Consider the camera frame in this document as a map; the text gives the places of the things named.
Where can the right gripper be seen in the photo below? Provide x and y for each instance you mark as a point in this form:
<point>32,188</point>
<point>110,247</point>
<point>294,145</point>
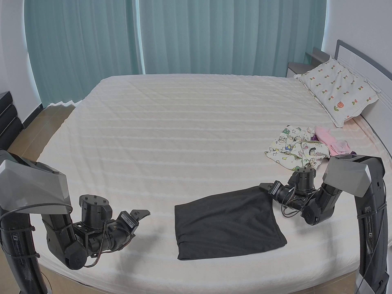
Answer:
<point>281,193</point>

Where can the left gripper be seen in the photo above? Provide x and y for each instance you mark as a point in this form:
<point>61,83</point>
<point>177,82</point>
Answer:
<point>121,233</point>

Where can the black T-shirt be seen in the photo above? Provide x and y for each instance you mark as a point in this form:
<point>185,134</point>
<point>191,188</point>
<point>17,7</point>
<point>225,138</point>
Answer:
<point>226,222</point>

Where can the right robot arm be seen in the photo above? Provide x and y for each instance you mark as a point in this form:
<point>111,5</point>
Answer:
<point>352,170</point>

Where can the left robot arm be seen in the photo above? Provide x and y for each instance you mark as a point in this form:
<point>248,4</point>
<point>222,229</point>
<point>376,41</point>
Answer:
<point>30,179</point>

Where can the bed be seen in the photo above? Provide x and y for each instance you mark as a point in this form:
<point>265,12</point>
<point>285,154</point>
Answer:
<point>183,118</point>

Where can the white printed garment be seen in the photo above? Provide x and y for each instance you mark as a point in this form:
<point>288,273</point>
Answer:
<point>294,152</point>

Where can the purple garment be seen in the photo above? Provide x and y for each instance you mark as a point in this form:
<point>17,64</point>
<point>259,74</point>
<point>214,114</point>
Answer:
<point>314,137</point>

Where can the pink garment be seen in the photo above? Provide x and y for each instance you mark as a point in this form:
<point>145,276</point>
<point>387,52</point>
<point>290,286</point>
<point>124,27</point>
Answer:
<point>332,139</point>

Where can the white printed pillow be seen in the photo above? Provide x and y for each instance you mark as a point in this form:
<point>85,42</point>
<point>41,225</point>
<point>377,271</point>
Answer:
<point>337,87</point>

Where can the grey white bedside table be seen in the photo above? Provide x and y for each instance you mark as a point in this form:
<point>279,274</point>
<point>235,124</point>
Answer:
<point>297,67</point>

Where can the black chest of drawers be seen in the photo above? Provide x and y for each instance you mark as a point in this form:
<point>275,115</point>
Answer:
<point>7,118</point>

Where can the blue-green curtain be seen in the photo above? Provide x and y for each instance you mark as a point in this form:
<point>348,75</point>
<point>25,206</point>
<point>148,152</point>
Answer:
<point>82,35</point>
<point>229,23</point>

